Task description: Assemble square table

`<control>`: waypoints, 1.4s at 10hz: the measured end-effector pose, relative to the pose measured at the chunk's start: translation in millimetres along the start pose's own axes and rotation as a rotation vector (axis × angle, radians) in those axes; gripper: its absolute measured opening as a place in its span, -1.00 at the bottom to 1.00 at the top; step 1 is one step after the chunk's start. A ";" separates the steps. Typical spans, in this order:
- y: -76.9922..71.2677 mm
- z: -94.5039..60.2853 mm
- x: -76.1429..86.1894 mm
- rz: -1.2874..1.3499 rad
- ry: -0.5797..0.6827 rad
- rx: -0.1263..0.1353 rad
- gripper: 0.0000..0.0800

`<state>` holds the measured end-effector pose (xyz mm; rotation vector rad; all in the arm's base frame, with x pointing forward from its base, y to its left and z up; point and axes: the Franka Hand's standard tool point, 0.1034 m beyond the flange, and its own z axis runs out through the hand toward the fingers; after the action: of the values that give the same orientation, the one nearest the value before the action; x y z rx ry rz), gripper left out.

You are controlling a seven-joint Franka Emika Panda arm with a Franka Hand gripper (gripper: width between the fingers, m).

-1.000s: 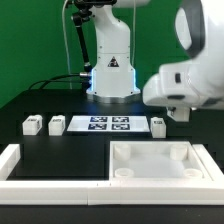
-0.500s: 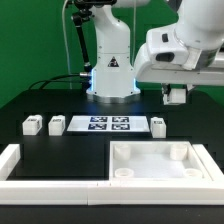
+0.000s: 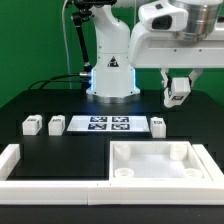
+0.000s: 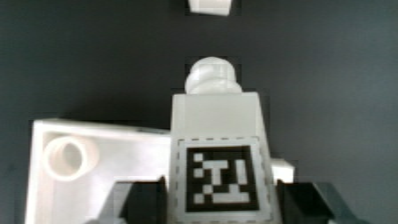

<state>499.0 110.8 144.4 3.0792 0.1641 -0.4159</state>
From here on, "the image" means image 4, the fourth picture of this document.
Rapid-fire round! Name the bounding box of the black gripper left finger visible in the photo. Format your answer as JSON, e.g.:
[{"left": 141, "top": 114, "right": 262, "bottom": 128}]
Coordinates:
[{"left": 83, "top": 177, "right": 166, "bottom": 224}]

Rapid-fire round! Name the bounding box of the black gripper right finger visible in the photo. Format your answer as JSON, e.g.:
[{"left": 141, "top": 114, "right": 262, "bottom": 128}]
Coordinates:
[{"left": 277, "top": 181, "right": 371, "bottom": 224}]

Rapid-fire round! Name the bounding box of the white table leg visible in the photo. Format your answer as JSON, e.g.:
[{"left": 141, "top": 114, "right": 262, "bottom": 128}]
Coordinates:
[
  {"left": 186, "top": 0, "right": 241, "bottom": 17},
  {"left": 166, "top": 57, "right": 282, "bottom": 224}
]

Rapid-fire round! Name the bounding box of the white square tabletop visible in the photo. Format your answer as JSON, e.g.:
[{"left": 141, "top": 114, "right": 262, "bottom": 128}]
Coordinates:
[{"left": 24, "top": 119, "right": 293, "bottom": 224}]

